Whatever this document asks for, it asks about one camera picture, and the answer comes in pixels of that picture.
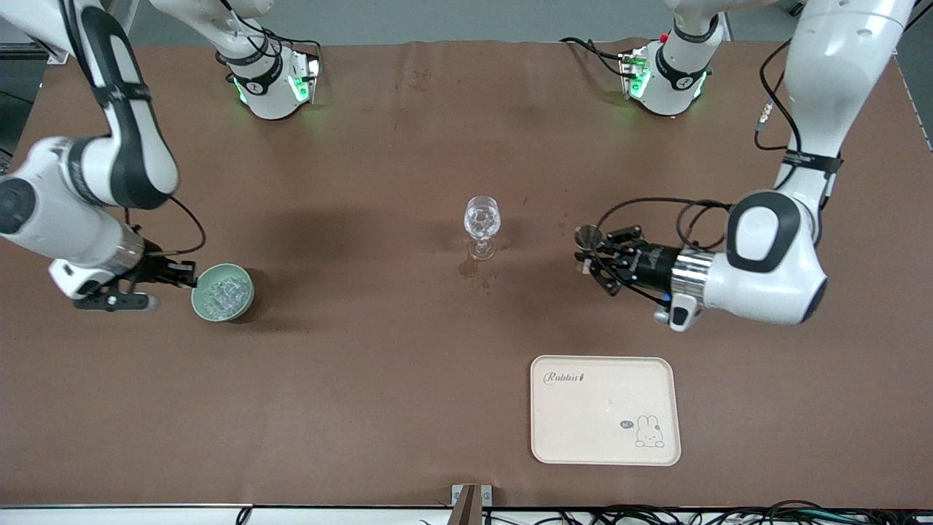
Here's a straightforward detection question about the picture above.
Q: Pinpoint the brown camera post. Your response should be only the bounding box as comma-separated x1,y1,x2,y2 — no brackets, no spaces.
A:
453,485,483,525

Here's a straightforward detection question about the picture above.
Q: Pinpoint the pale green ceramic bowl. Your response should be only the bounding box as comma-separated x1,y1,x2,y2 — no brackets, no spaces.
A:
191,263,255,322

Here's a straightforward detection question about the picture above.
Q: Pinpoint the spilled wine puddle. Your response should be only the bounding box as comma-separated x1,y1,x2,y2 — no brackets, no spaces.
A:
458,259,498,292

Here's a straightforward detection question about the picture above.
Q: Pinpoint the tangled black cable bundle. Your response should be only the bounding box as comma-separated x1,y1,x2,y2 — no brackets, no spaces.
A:
483,499,933,525

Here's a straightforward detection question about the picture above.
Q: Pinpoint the white table edge rail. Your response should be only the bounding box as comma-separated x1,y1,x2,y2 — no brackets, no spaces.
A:
0,503,933,525

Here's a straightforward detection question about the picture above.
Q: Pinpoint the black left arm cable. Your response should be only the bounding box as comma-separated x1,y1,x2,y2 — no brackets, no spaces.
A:
753,40,804,154

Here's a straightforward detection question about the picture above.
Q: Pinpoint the aluminium frame profile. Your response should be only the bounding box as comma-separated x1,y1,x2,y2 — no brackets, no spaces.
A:
0,40,74,65

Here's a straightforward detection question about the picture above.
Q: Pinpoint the clear stemmed wine glass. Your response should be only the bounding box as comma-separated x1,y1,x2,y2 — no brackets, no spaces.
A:
464,195,502,261

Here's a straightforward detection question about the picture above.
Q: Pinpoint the brown table cover sheet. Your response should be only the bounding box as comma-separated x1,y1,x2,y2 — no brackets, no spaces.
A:
0,40,933,509

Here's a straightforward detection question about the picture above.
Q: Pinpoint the cream rabbit print tray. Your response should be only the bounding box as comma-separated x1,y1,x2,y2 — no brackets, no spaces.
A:
530,354,682,467

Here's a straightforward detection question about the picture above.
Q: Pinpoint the grey metal clamp bracket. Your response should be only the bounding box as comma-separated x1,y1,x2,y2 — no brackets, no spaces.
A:
451,483,493,508

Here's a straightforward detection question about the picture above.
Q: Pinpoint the black left base cable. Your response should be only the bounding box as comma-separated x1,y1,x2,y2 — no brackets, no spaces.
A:
560,36,629,77

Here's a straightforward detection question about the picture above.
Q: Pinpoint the black right base cable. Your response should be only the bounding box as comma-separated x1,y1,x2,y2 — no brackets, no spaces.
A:
219,0,323,61

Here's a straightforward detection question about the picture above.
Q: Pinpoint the black base cable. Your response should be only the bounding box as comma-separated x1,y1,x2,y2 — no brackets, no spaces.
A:
219,0,323,61
560,36,629,77

